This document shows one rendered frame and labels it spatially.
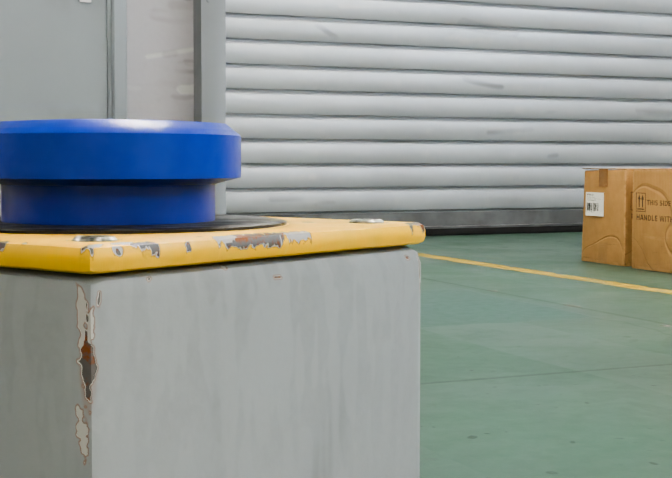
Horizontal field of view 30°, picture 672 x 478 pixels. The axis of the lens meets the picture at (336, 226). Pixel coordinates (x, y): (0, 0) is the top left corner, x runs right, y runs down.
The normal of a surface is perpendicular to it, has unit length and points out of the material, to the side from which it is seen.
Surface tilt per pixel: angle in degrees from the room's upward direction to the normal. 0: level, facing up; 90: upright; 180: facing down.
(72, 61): 90
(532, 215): 90
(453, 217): 90
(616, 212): 90
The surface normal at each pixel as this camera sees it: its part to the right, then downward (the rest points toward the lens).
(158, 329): 0.79, 0.04
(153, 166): 0.44, 0.05
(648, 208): -0.92, 0.02
